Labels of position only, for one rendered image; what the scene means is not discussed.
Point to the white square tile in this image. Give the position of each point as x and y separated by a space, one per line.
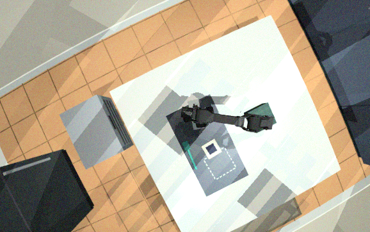
211 148

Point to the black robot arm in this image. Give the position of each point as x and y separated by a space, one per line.
202 116

